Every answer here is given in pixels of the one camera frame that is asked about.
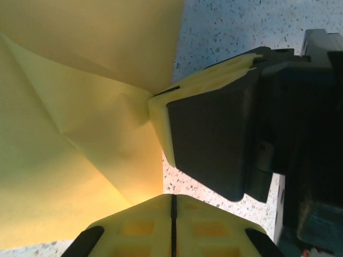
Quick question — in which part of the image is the yellow cloth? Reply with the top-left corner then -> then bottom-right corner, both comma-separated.
0,0 -> 185,251

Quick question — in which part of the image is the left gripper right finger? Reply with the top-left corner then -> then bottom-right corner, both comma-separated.
174,194 -> 285,257

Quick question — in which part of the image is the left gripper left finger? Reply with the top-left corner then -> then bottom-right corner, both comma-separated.
64,194 -> 174,257

